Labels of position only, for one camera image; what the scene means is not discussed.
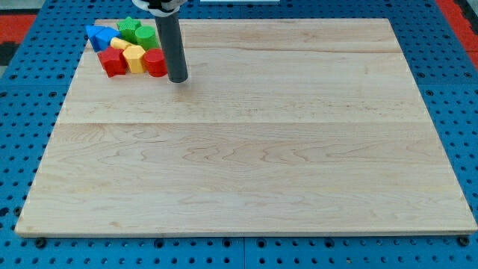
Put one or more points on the light wooden board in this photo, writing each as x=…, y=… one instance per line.
x=285, y=127

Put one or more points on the red cylinder block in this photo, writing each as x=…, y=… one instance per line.
x=155, y=62

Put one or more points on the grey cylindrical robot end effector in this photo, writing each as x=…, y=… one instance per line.
x=171, y=43

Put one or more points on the yellow hexagon block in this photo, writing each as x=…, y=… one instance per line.
x=134, y=58

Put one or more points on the green cylinder block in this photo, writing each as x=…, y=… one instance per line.
x=146, y=37

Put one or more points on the red star block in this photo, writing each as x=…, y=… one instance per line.
x=113, y=61

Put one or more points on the yellow cylinder block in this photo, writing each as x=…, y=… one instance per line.
x=119, y=43

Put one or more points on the green star block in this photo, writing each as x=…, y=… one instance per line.
x=127, y=28

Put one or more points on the blue cube block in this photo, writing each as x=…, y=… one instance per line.
x=104, y=37

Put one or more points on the blue triangle block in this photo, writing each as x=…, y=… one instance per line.
x=92, y=31

